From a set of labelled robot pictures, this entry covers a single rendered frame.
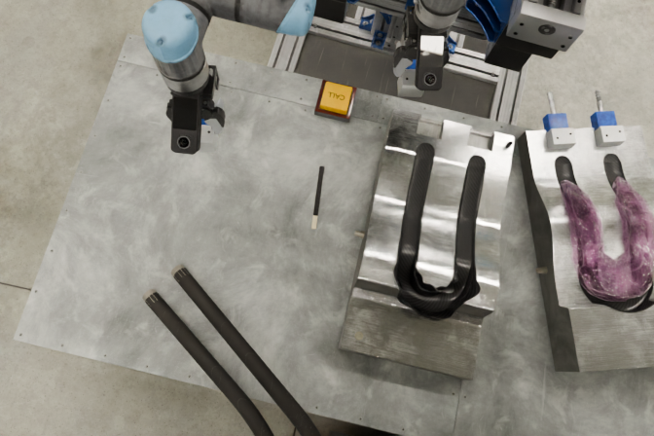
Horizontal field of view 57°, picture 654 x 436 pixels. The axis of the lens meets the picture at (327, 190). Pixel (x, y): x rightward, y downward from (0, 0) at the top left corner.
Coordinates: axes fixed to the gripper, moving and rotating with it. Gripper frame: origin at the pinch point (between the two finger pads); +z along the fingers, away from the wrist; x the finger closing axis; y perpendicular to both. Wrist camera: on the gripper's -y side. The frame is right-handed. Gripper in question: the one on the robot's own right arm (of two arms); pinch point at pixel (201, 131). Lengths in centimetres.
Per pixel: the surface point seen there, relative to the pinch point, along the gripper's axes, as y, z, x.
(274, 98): 15.1, 14.9, -12.1
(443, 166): -0.5, 6.3, -48.5
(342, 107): 12.8, 11.2, -27.1
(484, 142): 7, 9, -58
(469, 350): -36, 9, -55
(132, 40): 26.2, 14.9, 21.4
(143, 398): -55, 95, 25
